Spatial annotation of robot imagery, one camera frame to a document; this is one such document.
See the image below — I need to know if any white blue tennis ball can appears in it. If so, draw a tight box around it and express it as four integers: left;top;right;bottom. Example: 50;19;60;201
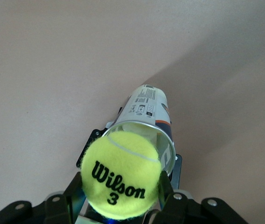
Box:
101;84;176;178

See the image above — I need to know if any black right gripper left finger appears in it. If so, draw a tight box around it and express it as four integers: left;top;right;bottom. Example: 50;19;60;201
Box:
0;172;87;224

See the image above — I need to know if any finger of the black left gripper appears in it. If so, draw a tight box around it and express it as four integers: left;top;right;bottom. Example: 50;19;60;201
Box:
169;154;183;190
76;127;109;169

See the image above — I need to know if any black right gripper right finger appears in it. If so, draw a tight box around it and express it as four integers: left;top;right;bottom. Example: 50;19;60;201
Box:
151;170;249;224

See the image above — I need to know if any yellow Wilson tennis ball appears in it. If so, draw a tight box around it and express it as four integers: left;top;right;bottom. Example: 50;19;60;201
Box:
80;131;162;220
120;123;158;140

